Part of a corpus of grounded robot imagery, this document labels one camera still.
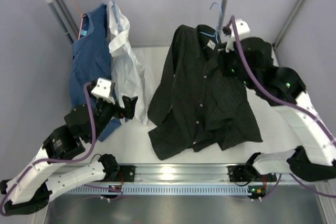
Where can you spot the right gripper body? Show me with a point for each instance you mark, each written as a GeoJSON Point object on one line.
{"type": "Point", "coordinates": [230, 65]}

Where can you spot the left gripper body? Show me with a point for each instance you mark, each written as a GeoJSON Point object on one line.
{"type": "Point", "coordinates": [106, 112]}

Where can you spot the blue wire hanger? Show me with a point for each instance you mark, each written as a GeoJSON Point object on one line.
{"type": "Point", "coordinates": [222, 8]}

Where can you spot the black pinstriped shirt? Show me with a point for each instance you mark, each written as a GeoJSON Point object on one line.
{"type": "Point", "coordinates": [194, 105]}

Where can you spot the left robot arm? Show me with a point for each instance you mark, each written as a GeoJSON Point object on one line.
{"type": "Point", "coordinates": [36, 186]}

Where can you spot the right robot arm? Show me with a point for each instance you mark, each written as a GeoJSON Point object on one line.
{"type": "Point", "coordinates": [313, 160]}

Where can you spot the white shirt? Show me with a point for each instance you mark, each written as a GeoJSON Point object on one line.
{"type": "Point", "coordinates": [128, 70]}

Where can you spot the blue checked shirt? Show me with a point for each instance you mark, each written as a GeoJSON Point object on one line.
{"type": "Point", "coordinates": [90, 54]}

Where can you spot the light blue hanger with shirt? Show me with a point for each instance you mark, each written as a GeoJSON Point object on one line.
{"type": "Point", "coordinates": [116, 16]}

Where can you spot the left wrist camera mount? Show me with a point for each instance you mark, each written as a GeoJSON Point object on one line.
{"type": "Point", "coordinates": [104, 90]}

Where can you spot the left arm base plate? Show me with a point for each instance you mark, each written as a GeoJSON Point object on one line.
{"type": "Point", "coordinates": [126, 174]}

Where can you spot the slotted cable duct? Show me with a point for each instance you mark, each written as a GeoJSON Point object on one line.
{"type": "Point", "coordinates": [198, 190]}

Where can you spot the pink wire hanger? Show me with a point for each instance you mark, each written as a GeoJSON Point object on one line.
{"type": "Point", "coordinates": [82, 15]}

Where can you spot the aluminium mounting rail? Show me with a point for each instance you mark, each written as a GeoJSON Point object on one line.
{"type": "Point", "coordinates": [181, 173]}

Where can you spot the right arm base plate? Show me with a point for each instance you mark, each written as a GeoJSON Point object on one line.
{"type": "Point", "coordinates": [243, 175]}

